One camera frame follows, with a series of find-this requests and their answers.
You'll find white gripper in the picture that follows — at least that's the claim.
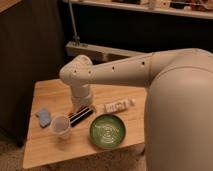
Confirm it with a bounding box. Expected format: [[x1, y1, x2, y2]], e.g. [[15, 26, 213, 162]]
[[67, 93, 93, 127]]

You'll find translucent white cup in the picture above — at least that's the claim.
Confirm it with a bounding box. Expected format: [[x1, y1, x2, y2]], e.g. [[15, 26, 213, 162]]
[[50, 115, 70, 139]]

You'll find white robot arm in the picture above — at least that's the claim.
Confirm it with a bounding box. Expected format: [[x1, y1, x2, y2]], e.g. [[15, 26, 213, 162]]
[[60, 48, 213, 171]]

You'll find green ceramic bowl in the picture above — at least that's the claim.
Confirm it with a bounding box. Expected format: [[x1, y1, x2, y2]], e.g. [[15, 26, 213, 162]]
[[89, 114, 126, 150]]

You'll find blue sponge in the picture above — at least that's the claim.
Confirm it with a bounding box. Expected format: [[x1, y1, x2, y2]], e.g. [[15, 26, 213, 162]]
[[36, 108, 51, 128]]

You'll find white tube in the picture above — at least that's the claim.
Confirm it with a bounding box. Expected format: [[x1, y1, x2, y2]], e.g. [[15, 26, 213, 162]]
[[104, 98, 135, 113]]

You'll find metal pole stand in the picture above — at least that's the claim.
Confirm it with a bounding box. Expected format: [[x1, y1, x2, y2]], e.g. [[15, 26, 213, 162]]
[[66, 0, 142, 62]]

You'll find wooden shelf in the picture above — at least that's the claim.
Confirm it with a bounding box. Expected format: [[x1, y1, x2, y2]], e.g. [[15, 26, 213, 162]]
[[61, 0, 213, 20]]

